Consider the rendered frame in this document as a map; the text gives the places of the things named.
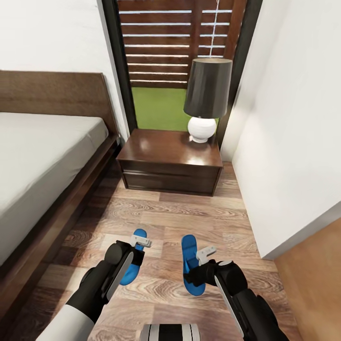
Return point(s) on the fixed window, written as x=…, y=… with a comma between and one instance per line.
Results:
x=154, y=43

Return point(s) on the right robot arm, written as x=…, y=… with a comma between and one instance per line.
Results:
x=252, y=315

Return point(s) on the sandal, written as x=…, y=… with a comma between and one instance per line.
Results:
x=189, y=251
x=133, y=270

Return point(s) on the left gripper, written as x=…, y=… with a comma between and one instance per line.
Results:
x=138, y=256

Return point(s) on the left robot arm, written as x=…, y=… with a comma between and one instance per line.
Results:
x=76, y=320

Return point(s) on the bed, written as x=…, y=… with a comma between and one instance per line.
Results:
x=58, y=139

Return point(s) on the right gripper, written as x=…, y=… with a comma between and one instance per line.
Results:
x=198, y=275

